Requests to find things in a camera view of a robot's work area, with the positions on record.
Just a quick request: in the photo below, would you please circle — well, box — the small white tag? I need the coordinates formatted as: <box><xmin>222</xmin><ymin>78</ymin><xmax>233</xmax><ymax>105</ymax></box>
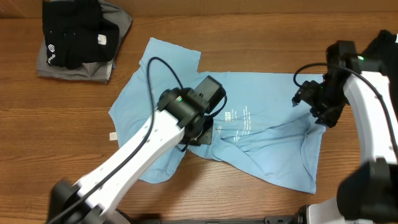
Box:
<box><xmin>109</xmin><ymin>132</ymin><xmax>118</xmax><ymax>141</ymax></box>

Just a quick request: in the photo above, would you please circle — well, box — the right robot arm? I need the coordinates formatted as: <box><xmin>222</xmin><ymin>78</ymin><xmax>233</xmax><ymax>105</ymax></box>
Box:
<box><xmin>291</xmin><ymin>40</ymin><xmax>397</xmax><ymax>224</ymax></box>

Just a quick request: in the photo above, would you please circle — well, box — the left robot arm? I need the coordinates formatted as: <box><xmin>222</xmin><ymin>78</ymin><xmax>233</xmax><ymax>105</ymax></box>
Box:
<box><xmin>47</xmin><ymin>76</ymin><xmax>226</xmax><ymax>223</ymax></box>

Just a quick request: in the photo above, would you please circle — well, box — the black garment at right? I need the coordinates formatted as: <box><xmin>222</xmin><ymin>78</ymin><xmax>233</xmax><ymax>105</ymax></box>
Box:
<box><xmin>363</xmin><ymin>30</ymin><xmax>398</xmax><ymax>115</ymax></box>

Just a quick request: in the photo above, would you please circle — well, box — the black folded garment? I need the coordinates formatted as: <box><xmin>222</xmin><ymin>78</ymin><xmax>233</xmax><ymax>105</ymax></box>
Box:
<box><xmin>42</xmin><ymin>0</ymin><xmax>119</xmax><ymax>69</ymax></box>

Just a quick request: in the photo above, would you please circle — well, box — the grey folded garment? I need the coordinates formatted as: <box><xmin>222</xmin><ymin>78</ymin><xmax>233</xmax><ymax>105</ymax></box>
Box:
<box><xmin>37</xmin><ymin>1</ymin><xmax>132</xmax><ymax>83</ymax></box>

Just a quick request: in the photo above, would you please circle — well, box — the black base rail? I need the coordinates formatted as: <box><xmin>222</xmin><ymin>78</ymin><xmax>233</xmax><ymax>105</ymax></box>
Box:
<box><xmin>124</xmin><ymin>214</ymin><xmax>304</xmax><ymax>224</ymax></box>

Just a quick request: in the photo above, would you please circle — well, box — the light blue t-shirt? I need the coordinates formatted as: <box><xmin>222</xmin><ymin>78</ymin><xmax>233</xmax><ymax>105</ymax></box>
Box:
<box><xmin>109</xmin><ymin>38</ymin><xmax>326</xmax><ymax>194</ymax></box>

